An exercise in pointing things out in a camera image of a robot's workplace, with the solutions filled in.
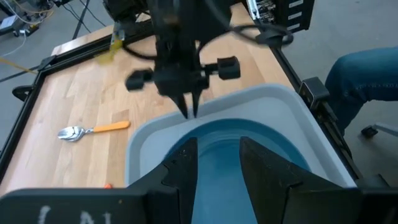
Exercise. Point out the blue plate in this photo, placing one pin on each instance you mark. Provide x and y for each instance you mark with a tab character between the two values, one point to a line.
217	174

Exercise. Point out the grey chair base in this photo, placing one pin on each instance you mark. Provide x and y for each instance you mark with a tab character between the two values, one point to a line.
379	129

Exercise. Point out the black depth camera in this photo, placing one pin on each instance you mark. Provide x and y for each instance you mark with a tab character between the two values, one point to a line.
314	91

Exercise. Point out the black frame clamp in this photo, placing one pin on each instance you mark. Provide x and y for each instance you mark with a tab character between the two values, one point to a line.
23	92
273	38

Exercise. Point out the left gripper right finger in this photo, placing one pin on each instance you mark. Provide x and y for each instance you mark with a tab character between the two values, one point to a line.
273	186

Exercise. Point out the person's leg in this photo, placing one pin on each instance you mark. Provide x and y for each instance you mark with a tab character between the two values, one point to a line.
367	74

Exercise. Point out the black aluminium table frame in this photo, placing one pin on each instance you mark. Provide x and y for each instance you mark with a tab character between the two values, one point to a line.
87	52

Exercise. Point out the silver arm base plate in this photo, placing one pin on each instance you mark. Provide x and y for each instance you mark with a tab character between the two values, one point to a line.
118	31

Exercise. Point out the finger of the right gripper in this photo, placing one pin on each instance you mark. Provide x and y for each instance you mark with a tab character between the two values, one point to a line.
196	101
183	104

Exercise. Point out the white power strip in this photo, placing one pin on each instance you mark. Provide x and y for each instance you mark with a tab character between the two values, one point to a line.
9	23

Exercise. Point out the grey plastic tray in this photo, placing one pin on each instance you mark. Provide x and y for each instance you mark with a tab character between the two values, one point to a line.
280	109

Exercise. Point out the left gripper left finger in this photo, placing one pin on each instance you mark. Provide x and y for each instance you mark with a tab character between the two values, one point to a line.
180	186

